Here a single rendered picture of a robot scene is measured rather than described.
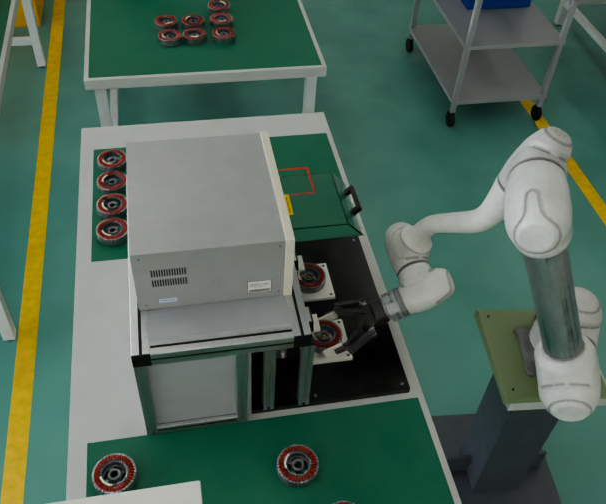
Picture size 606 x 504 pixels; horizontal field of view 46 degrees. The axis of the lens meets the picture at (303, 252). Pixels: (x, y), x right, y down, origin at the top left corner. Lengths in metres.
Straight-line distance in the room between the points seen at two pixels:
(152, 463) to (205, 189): 0.74
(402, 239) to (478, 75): 2.64
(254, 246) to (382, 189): 2.27
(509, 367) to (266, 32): 2.13
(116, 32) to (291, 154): 1.23
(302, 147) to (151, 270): 1.32
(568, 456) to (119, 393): 1.80
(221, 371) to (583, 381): 0.93
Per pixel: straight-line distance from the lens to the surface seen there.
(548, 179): 1.62
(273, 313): 1.81
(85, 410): 2.13
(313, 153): 2.87
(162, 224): 1.75
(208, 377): 1.87
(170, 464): 2.00
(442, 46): 4.87
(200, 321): 1.80
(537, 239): 1.58
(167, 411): 1.99
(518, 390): 2.21
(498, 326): 2.34
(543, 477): 3.00
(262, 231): 1.72
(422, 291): 2.06
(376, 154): 4.14
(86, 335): 2.28
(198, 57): 3.45
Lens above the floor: 2.52
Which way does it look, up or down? 46 degrees down
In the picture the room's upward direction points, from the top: 4 degrees clockwise
